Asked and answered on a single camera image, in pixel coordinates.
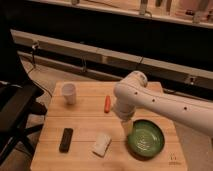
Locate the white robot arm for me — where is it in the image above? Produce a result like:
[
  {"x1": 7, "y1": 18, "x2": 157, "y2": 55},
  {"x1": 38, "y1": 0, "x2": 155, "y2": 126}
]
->
[{"x1": 113, "y1": 71, "x2": 213, "y2": 138}]

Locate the green bowl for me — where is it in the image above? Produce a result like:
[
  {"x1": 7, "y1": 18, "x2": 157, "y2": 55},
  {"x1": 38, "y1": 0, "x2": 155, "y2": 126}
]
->
[{"x1": 127, "y1": 119, "x2": 165, "y2": 158}]

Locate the orange carrot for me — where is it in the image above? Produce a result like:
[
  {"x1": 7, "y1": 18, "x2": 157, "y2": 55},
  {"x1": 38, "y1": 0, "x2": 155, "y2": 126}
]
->
[{"x1": 104, "y1": 95, "x2": 111, "y2": 113}]

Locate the wooden table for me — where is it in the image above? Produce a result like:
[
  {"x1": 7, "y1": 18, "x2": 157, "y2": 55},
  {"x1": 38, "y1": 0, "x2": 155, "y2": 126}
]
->
[{"x1": 31, "y1": 82, "x2": 187, "y2": 171}]

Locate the black remote control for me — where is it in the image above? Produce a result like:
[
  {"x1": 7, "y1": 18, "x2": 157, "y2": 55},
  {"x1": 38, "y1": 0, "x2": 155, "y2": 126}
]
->
[{"x1": 59, "y1": 128, "x2": 73, "y2": 153}]

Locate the black office chair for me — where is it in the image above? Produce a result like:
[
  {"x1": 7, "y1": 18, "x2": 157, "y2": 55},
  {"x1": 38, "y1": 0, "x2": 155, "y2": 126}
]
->
[{"x1": 0, "y1": 18, "x2": 47, "y2": 166}]

